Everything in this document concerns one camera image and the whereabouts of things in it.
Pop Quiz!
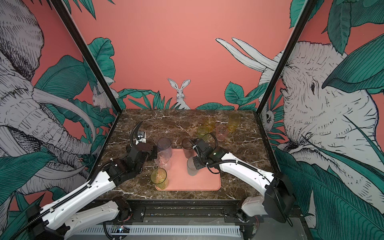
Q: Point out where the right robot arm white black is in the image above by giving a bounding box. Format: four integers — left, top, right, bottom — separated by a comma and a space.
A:
189, 138, 296, 223

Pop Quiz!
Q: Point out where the pink glass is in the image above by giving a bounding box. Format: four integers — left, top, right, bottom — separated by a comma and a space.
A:
216, 125, 228, 142

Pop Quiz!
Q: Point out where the black frame post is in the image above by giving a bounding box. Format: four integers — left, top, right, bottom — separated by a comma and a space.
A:
256, 0, 319, 115
50, 0, 122, 115

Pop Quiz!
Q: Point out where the pink square tray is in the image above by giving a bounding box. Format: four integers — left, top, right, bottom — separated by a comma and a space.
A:
156, 149, 221, 191

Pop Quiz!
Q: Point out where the orange yellow glass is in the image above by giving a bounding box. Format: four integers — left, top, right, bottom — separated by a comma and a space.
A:
204, 116, 216, 133

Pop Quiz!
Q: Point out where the tall yellow glass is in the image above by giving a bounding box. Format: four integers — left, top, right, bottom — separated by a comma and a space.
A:
227, 112, 241, 133

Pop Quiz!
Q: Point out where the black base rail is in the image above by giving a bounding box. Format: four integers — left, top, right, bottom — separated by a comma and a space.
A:
127, 200, 269, 224

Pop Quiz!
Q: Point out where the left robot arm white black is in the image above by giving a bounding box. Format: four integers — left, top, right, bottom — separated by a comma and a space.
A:
9, 143, 158, 240

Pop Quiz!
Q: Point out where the left black frame post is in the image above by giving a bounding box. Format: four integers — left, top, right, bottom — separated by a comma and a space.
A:
50, 0, 122, 115

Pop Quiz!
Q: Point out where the white perforated strip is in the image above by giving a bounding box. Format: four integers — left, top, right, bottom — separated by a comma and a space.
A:
71, 224, 242, 236

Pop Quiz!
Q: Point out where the clear short glass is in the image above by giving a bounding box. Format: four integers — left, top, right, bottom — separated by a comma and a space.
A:
155, 151, 171, 171

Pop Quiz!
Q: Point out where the frosted teal glass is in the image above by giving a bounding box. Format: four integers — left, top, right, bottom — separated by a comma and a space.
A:
187, 157, 198, 176

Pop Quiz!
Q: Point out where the light green glass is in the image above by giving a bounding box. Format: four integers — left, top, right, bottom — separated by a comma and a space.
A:
150, 168, 168, 190
197, 125, 212, 141

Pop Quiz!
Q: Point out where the clear bluish tall glass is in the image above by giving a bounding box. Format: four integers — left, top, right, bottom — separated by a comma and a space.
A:
157, 138, 172, 157

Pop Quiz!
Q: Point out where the right black frame post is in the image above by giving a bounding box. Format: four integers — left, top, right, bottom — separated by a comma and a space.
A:
256, 0, 319, 115

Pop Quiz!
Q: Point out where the dark brown glass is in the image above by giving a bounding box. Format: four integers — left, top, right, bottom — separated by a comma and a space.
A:
182, 138, 195, 159

